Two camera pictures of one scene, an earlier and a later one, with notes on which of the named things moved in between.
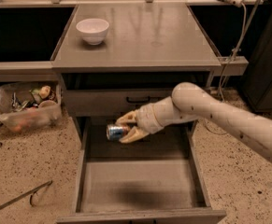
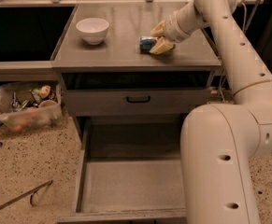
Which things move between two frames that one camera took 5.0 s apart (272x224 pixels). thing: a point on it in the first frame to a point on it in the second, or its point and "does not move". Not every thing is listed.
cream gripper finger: (133, 134) to (162, 45)
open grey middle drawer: (150, 179) does not move
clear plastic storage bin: (23, 106) does not move
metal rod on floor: (32, 192) does not move
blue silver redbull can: (114, 133) to (146, 44)
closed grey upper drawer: (108, 103) does not move
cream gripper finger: (128, 118) to (158, 29)
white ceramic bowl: (93, 30) does not move
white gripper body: (146, 119) to (172, 28)
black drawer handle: (139, 100) does not move
